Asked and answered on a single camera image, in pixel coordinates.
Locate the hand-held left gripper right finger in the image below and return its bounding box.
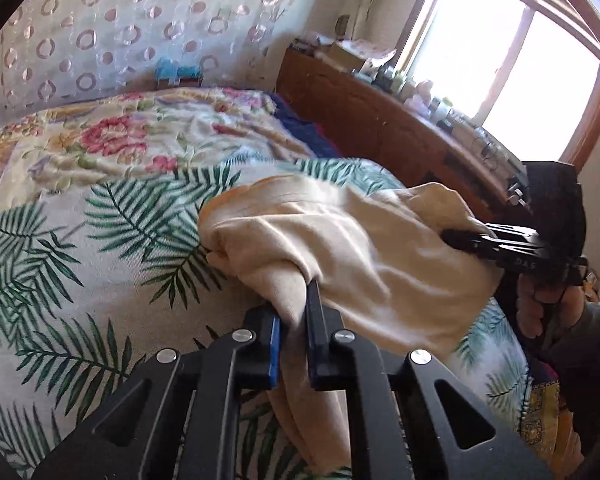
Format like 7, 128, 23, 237
305, 280, 553, 480

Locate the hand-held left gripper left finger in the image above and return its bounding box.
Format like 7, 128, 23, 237
32, 306, 282, 480

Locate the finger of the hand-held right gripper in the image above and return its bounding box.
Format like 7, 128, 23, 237
441, 227, 506, 257

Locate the beige printed t-shirt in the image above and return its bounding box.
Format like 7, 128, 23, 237
200, 174, 506, 478

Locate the person's right hand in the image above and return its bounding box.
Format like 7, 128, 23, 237
516, 282, 588, 341

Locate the low wooden cabinet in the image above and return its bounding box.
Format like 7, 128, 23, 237
277, 47, 531, 216

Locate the wooden framed window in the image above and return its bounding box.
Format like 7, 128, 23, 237
395, 0, 600, 166

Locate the yellow patterned cloth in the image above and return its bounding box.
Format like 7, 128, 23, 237
520, 380, 581, 451

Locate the navy blue blanket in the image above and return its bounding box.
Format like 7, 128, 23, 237
270, 92, 341, 158

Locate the palm leaf bed sheet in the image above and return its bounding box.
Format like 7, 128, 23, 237
0, 157, 536, 480

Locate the cardboard box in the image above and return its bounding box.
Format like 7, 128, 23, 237
325, 42, 368, 71

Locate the patterned window curtain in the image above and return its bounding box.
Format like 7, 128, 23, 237
352, 0, 386, 41

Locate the floral blanket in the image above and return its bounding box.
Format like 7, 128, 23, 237
0, 87, 326, 211

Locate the blue tissue box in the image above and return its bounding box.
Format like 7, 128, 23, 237
155, 57, 203, 88

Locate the circle-patterned sheer curtain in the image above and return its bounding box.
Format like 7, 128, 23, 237
0, 0, 311, 126

